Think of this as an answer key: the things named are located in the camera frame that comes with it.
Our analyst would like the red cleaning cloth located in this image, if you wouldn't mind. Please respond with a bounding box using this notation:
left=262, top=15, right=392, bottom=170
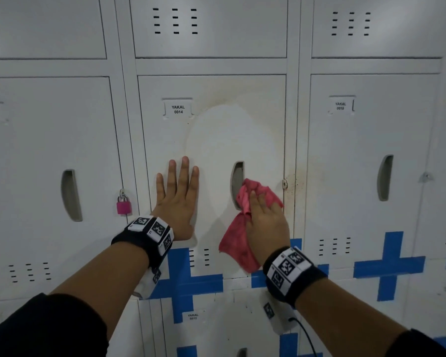
left=219, top=178, right=284, bottom=274

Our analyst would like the pink padlock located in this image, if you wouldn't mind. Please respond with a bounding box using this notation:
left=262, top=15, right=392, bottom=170
left=116, top=189, right=132, bottom=216

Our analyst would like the person's left hand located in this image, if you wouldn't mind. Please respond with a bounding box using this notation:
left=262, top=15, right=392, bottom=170
left=150, top=156, right=200, bottom=242

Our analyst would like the bank of grey locker doors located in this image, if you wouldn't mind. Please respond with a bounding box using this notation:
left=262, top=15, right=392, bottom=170
left=0, top=0, right=446, bottom=357

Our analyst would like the black sleeve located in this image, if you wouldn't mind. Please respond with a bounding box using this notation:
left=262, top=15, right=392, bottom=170
left=0, top=293, right=109, bottom=357
left=385, top=328, right=446, bottom=357

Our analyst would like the white left wrist camera unit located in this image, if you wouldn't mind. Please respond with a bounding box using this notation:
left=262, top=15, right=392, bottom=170
left=133, top=256, right=165, bottom=299

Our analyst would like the white wrist camera unit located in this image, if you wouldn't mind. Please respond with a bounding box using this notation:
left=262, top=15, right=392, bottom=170
left=133, top=256, right=165, bottom=299
left=260, top=290, right=299, bottom=335

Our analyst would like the person's left forearm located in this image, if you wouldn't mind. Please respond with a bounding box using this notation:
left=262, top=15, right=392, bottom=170
left=48, top=239, right=151, bottom=344

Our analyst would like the group of blue tape crosses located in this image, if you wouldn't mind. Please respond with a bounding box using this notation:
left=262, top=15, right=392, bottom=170
left=149, top=231, right=446, bottom=357

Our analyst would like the black cable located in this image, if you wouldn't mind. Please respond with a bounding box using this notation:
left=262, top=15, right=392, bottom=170
left=288, top=316, right=319, bottom=357

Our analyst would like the black left sleeve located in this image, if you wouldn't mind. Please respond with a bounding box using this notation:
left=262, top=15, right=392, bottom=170
left=0, top=293, right=109, bottom=357

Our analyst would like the black wrist tracker band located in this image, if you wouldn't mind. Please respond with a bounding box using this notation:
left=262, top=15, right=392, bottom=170
left=111, top=215, right=174, bottom=270
left=263, top=246, right=328, bottom=308

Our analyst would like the black right sleeve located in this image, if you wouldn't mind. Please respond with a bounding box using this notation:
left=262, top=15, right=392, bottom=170
left=385, top=328, right=446, bottom=357

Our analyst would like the person's right hand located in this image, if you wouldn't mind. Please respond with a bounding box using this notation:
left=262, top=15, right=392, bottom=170
left=245, top=189, right=291, bottom=266

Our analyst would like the white right wrist camera unit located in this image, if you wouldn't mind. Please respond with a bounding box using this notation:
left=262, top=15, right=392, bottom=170
left=260, top=290, right=299, bottom=335

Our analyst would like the person's right forearm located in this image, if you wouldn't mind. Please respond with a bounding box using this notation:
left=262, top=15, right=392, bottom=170
left=294, top=278, right=409, bottom=357

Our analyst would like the black right wrist tracker band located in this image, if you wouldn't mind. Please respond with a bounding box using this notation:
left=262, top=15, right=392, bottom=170
left=263, top=246, right=328, bottom=308

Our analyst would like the black left wrist tracker band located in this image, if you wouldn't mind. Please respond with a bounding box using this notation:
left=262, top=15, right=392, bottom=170
left=111, top=215, right=174, bottom=270

